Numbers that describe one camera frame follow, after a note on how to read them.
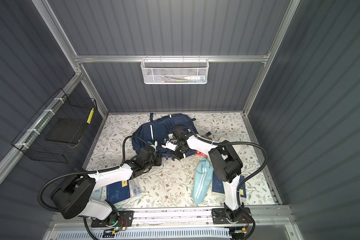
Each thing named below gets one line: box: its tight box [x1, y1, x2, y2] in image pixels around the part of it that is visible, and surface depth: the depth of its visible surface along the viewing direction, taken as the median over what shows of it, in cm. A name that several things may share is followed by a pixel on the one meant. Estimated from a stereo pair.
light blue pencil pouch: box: [191, 157, 214, 206], surface depth 84 cm
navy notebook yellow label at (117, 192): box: [106, 180, 131, 204], surface depth 82 cm
